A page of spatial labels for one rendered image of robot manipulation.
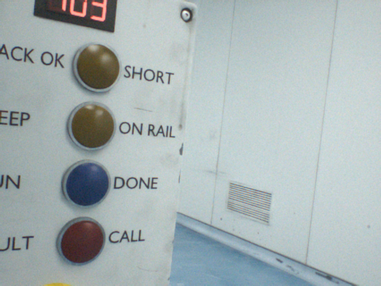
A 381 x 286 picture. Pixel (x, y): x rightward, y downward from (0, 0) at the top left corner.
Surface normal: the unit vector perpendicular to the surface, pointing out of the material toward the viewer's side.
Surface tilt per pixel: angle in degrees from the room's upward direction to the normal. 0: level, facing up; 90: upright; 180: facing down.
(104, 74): 93
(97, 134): 93
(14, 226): 90
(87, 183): 88
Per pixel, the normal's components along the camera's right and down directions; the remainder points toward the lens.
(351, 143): -0.80, -0.05
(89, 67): 0.48, 0.11
